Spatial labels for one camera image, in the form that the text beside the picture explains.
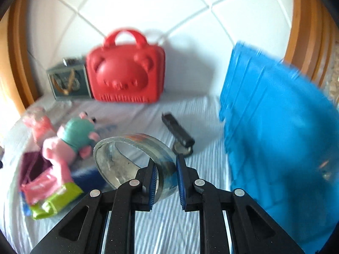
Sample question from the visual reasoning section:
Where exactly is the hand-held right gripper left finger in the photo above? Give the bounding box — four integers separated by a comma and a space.
30, 159, 160, 254

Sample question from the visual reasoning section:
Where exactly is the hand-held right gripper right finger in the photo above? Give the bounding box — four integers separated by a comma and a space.
175, 153, 306, 254

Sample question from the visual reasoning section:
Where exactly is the clear tape roll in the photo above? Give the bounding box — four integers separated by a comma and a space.
93, 134, 177, 200

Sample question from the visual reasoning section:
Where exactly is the pink pig plush toy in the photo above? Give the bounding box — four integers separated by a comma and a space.
42, 111, 101, 186

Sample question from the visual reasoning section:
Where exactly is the blue plastic crate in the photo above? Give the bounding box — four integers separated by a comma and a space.
218, 40, 339, 254

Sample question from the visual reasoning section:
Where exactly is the black stapler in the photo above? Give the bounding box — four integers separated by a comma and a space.
161, 112, 195, 157

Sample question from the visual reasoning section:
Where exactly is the dark blue cloth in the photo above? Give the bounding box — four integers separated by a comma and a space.
71, 168, 106, 191

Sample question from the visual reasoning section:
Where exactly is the red bear-face carry case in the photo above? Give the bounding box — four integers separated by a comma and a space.
85, 28, 166, 104

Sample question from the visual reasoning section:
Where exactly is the pink packet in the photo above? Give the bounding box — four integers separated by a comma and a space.
20, 168, 60, 207

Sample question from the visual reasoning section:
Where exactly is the purple packet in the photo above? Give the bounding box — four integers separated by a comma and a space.
20, 152, 52, 187

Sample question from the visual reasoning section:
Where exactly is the pink wrapped toy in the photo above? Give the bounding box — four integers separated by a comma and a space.
22, 107, 56, 149

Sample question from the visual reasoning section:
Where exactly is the grey-green metal box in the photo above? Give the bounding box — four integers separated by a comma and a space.
46, 58, 93, 101

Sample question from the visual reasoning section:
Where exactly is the wooden door frame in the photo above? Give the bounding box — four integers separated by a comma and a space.
0, 0, 43, 117
285, 0, 339, 88

